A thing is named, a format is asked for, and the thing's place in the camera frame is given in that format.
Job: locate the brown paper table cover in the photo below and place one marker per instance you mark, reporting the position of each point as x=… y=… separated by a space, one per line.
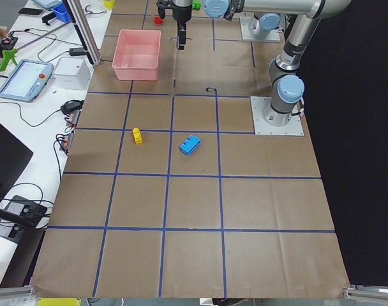
x=243 y=216

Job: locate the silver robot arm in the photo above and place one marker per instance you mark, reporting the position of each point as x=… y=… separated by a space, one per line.
x=264 y=27
x=287 y=88

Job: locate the black power adapter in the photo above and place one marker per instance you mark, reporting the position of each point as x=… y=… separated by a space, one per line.
x=76 y=52

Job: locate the black laptop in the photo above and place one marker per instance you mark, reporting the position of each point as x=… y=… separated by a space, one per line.
x=14 y=158

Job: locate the yellow toy block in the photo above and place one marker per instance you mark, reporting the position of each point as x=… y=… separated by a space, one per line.
x=137 y=136

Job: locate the blue plastic bin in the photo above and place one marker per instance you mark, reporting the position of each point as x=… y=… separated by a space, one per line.
x=61 y=13

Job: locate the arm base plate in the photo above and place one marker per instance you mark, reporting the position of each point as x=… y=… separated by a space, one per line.
x=245 y=34
x=267 y=122

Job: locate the black usb hub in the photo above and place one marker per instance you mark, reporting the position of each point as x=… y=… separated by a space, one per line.
x=28 y=209

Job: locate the white square box device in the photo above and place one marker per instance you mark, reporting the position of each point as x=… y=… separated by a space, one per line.
x=72 y=73

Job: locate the teach pendant tablet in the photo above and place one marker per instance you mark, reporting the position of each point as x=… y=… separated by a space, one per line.
x=27 y=80

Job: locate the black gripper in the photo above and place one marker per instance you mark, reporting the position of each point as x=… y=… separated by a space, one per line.
x=181 y=14

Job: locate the green toy block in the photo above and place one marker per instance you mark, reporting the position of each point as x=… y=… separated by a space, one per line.
x=196 y=5

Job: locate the aluminium frame post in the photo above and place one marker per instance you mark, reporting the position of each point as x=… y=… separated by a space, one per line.
x=80 y=23

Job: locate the pink plastic box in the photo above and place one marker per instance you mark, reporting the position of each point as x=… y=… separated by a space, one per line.
x=136 y=57

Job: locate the red toy block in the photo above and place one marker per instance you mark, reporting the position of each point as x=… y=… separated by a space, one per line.
x=158 y=20

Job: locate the blue toy block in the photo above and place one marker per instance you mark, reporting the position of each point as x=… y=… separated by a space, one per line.
x=190 y=144

